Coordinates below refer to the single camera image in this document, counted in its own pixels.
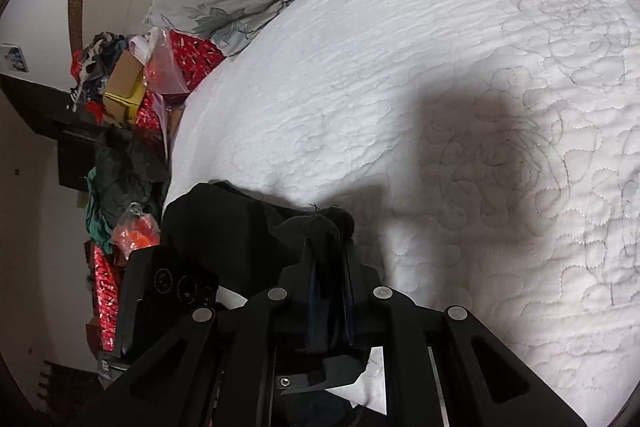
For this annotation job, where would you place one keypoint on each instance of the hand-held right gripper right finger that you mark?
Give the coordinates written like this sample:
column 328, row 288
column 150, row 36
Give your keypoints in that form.
column 348, row 307

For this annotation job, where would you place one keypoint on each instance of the dark wooden nightstand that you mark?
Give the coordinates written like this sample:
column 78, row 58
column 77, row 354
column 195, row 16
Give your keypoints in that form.
column 50, row 107

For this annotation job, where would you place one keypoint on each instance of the pile of mixed clothes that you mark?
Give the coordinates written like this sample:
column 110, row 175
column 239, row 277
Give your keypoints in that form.
column 97, row 62

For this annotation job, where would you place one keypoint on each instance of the dark green clothing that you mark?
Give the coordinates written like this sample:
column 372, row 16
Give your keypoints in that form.
column 120, row 177

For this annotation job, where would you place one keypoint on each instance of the white wall socket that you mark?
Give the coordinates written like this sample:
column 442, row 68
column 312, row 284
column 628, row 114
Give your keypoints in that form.
column 12, row 57

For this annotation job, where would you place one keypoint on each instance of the clear plastic bag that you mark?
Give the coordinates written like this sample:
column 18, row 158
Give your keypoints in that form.
column 162, row 67

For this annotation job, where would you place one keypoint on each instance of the red floral quilt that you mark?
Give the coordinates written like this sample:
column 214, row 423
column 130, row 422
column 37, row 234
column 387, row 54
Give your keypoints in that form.
column 195, row 57

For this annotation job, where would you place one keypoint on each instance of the black pants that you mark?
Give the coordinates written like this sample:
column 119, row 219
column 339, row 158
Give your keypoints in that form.
column 225, row 227

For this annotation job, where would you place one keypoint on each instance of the orange plastic bag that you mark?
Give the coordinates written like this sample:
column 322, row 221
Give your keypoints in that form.
column 137, row 229

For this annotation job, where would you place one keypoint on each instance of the white quilted bedspread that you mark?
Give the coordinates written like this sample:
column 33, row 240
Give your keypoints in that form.
column 400, row 57

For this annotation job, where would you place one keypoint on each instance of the red patterned cloth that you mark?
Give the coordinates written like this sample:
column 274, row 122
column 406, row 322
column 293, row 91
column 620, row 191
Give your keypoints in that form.
column 107, row 297
column 150, row 117

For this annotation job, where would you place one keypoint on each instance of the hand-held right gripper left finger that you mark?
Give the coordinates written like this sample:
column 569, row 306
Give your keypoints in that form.
column 312, row 307

